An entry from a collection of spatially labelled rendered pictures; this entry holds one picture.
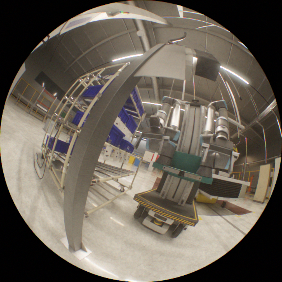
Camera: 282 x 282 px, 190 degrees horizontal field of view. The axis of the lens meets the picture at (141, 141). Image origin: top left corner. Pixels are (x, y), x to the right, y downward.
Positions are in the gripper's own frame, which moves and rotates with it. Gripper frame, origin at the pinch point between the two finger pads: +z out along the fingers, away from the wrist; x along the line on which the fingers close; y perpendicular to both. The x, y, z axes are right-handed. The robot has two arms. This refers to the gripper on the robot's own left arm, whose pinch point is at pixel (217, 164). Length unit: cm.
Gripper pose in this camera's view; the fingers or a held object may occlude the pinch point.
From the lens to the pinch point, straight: 40.3
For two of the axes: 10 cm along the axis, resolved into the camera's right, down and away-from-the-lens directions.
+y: -3.9, -7.2, -5.8
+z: -6.5, 6.6, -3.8
